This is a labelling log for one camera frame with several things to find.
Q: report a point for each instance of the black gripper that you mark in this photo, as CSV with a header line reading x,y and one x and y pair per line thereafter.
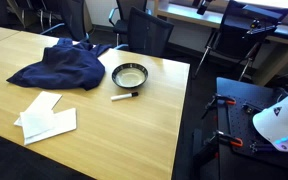
x,y
208,3

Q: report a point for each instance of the white marker with black cap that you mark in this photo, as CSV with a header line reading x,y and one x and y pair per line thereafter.
x,y
122,96

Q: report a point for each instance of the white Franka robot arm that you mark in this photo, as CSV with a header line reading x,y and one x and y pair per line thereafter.
x,y
284,120

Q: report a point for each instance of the black mesh office chair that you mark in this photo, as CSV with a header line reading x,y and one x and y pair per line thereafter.
x,y
149,33

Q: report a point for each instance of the black device on chair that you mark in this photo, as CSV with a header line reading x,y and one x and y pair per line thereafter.
x,y
260,28

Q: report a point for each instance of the black chair with blue armrests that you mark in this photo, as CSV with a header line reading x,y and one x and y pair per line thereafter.
x,y
127,13

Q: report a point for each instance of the light wooden desk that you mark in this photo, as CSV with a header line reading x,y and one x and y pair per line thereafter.
x,y
284,40

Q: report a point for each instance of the black clamp with orange tips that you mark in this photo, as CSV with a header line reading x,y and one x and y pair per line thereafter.
x,y
224,138
217,100

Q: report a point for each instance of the navy blue cloth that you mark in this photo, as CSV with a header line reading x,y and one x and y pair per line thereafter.
x,y
64,66

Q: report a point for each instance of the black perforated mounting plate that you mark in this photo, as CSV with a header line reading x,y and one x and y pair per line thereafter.
x,y
237,166

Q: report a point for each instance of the wide white paper sheet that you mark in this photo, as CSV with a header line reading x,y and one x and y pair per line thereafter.
x,y
65,121

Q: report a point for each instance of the dark metal-legged chairs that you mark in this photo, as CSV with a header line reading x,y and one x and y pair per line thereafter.
x,y
24,11

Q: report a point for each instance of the long white paper sheet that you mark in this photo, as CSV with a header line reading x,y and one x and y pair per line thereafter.
x,y
45,98

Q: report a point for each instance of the white paper napkin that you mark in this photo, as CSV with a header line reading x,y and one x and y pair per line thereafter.
x,y
37,123

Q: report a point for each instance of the small black bracket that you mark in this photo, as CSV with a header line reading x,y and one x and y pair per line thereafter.
x,y
250,108

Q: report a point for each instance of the dark chair with chrome frame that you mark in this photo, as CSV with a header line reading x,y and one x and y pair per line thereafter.
x,y
74,16

